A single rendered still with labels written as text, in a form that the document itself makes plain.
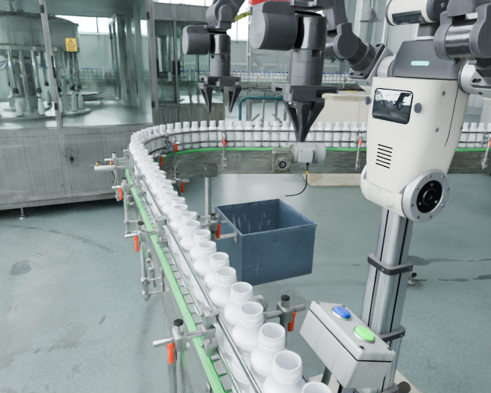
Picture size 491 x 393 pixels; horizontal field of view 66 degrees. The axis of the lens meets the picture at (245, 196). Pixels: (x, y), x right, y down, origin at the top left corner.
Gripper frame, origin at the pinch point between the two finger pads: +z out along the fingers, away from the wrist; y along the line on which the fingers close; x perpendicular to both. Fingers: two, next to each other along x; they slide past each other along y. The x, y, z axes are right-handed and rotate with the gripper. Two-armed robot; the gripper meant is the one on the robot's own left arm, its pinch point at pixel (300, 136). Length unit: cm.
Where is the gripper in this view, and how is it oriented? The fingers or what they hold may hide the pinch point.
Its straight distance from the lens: 70.7
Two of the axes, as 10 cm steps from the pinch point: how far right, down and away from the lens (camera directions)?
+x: -3.7, -3.2, 8.7
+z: -0.4, 9.4, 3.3
